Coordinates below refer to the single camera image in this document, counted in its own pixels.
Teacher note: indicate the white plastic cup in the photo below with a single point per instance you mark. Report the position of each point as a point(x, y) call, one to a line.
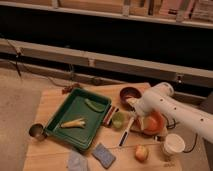
point(173, 144)

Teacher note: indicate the red yellow apple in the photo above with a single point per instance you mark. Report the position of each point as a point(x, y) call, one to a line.
point(141, 153)

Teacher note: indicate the small green cup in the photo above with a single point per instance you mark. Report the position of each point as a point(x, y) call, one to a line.
point(118, 120)

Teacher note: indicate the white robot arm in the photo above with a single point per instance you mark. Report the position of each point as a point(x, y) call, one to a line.
point(159, 98)

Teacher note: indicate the green plastic tray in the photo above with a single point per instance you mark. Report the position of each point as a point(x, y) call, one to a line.
point(73, 108)

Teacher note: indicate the orange red bowl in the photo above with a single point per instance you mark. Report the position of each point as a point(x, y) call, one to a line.
point(152, 124)

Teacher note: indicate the dark maroon bowl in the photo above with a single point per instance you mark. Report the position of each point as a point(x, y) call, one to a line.
point(128, 92)

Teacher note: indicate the grey metal rail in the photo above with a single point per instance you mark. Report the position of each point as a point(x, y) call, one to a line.
point(156, 70)

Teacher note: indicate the green cucumber toy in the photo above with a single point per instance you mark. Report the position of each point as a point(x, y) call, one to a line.
point(93, 106)

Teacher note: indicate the silver metal cup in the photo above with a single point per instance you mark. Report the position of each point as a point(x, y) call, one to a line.
point(37, 131)

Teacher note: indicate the light blue towel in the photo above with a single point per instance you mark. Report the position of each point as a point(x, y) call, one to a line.
point(77, 162)

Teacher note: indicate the blue sponge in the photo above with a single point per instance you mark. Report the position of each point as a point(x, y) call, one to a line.
point(103, 155)

